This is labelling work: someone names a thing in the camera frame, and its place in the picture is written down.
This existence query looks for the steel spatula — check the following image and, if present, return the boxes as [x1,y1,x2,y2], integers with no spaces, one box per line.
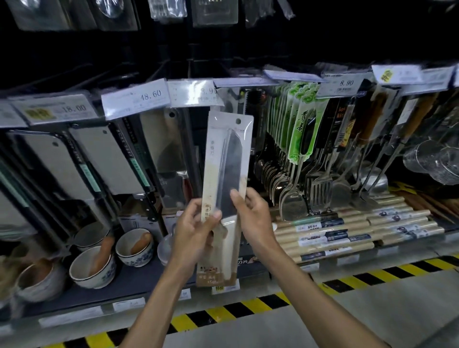
[330,151,356,209]

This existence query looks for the packaged cleaver with red handle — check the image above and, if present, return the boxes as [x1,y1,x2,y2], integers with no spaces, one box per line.
[139,108,197,211]

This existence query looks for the row of hanging steel spoons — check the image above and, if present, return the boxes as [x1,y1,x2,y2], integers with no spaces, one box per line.
[254,143,292,208]

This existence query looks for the person's left hand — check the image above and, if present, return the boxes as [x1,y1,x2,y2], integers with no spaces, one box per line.
[169,198,223,268]

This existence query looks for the brown-rimmed mortar bowl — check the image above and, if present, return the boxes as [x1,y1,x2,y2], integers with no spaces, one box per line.
[15,259,68,305]

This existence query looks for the wide clear hanging packet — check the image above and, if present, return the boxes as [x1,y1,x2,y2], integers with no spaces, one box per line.
[191,0,239,27]

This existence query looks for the clear packaged hanging utensils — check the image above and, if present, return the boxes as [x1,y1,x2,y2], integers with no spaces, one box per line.
[4,0,140,32]

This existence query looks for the yellow black hazard tape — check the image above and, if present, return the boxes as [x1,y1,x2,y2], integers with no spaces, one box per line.
[42,254,459,348]

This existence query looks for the white blue-patterned mortar bowl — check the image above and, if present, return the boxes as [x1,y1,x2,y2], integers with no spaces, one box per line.
[69,245,117,289]
[73,222,112,251]
[115,228,155,268]

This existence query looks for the person's right hand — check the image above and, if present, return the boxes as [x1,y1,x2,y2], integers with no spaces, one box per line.
[229,186,284,259]

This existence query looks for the crumpled clear hanging packets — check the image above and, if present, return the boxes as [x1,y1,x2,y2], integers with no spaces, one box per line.
[243,0,295,28]

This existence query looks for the person's right forearm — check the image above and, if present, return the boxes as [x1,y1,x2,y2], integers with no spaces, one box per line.
[260,244,391,348]

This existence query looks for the small clear hanging packet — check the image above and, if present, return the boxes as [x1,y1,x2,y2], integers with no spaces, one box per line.
[148,0,188,21]

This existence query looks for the white knife box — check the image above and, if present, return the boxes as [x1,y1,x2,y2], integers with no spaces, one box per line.
[118,195,166,241]

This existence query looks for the wooden pestle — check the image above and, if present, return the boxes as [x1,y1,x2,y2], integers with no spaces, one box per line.
[89,237,115,277]
[130,232,153,256]

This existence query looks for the packaged kitchen knife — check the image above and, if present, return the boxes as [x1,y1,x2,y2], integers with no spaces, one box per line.
[195,109,254,288]

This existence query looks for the person's left forearm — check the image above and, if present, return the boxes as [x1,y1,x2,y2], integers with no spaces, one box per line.
[120,256,201,348]

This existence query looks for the black packaged utensils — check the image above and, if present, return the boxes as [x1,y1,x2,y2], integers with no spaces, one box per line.
[316,95,360,152]

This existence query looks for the wooden-handled hanging utensils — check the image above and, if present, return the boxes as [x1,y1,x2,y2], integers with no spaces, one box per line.
[359,84,440,146]

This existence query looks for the dark printed box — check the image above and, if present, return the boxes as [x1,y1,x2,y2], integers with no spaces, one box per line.
[237,244,270,277]

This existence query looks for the row of hanging price tags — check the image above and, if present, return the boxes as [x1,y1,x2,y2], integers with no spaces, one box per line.
[0,64,459,128]

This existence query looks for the stack of wooden rolling pins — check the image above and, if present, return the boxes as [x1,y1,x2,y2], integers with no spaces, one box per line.
[273,195,446,265]

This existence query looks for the row of green packaged utensils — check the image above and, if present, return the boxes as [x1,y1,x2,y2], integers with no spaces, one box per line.
[266,82,329,166]

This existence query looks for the wire mesh strainers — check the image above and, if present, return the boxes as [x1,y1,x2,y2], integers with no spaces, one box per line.
[403,139,459,186]

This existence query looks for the steel ladle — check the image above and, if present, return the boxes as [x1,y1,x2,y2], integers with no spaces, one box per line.
[353,143,390,212]

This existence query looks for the grey store shelf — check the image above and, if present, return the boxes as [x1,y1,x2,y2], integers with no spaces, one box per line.
[0,229,459,337]

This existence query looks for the small white bowl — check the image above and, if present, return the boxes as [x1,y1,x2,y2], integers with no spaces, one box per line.
[157,232,177,266]

